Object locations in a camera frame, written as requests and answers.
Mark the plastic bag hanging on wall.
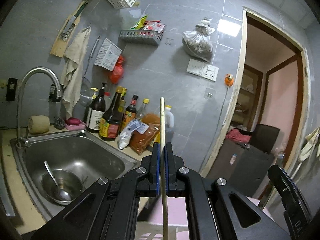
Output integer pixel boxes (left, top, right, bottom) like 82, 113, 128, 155
182, 17, 215, 62

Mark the pink floral table cover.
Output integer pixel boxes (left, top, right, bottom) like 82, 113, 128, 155
135, 195, 275, 240

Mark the red plastic bag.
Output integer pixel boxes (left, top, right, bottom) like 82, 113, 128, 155
108, 55, 125, 84

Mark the dark grey cabinet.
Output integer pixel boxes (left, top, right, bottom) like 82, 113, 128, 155
207, 124, 280, 197

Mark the white plastic jug yellow cap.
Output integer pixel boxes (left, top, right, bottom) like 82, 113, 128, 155
165, 105, 174, 132

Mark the orange wall hook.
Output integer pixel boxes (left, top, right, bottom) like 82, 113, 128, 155
224, 74, 234, 87

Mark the steel kitchen faucet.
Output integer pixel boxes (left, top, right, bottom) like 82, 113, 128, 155
16, 66, 64, 149

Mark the grey wall spice shelf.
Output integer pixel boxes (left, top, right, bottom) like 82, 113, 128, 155
119, 29, 163, 46

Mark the orange spice powder bag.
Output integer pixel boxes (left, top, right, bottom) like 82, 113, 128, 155
129, 113, 161, 155

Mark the white wall socket panel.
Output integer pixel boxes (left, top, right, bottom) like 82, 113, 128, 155
187, 59, 219, 82

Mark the dark wine bottle white label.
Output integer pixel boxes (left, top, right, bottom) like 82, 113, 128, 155
86, 82, 107, 133

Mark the spoon in sink bowl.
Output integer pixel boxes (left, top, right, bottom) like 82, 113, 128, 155
44, 161, 71, 202

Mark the steel bowl in sink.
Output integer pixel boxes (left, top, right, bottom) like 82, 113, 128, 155
41, 169, 84, 205

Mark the wooden cutting board hanging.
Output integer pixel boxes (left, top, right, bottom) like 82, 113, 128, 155
50, 1, 88, 57

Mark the small sauce bottle red cap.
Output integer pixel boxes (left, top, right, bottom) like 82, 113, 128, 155
120, 94, 138, 132

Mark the stainless steel sink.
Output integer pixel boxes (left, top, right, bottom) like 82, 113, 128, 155
10, 130, 140, 221

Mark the white box on wall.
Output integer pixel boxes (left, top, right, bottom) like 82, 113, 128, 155
94, 38, 122, 71

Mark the loofah sponge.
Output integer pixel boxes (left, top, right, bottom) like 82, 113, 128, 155
28, 115, 50, 134

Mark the hanging beige dish cloth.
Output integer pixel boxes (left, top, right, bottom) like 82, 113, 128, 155
60, 27, 91, 119

